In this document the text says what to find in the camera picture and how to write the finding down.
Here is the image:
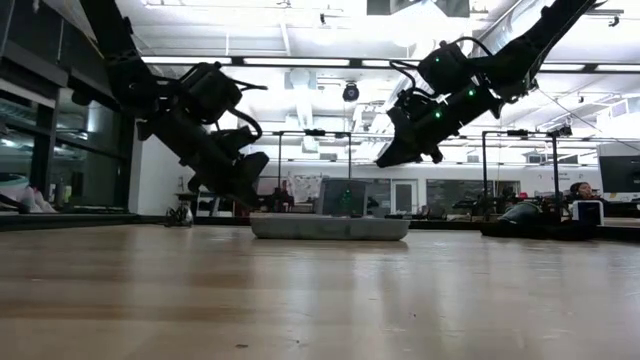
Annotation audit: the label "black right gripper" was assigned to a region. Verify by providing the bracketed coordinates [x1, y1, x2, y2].
[374, 85, 505, 170]

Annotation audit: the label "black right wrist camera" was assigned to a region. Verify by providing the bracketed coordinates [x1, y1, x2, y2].
[392, 89, 434, 119]

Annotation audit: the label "white box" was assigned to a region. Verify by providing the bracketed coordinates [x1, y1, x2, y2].
[572, 199, 605, 226]

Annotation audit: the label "grey plastic tool case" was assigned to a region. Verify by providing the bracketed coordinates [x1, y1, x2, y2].
[249, 213, 411, 242]

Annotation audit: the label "black background rig frame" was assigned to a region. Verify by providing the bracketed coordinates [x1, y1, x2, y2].
[272, 128, 352, 189]
[481, 128, 574, 221]

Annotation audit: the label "white cloth bundle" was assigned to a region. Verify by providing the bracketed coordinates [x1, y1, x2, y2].
[0, 174, 57, 215]

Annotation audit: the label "black computer monitor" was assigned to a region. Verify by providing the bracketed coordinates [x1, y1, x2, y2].
[598, 155, 640, 194]

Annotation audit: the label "white door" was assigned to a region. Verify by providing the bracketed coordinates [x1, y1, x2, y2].
[391, 179, 419, 215]

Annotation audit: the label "black work gloves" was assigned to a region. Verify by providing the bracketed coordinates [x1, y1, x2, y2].
[480, 199, 601, 240]

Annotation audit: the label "black right camera cable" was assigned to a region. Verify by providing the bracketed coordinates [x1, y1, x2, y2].
[389, 35, 496, 99]

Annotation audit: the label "person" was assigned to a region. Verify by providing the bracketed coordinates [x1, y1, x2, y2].
[569, 181, 601, 201]

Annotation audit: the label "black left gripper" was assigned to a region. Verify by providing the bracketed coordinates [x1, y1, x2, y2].
[137, 112, 271, 210]

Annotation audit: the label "white printed poster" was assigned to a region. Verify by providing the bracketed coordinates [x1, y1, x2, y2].
[287, 173, 324, 204]

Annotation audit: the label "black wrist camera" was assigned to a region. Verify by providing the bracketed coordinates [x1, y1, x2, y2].
[212, 124, 264, 151]
[392, 89, 434, 119]

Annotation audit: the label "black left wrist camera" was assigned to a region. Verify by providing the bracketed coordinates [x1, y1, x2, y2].
[212, 124, 264, 151]

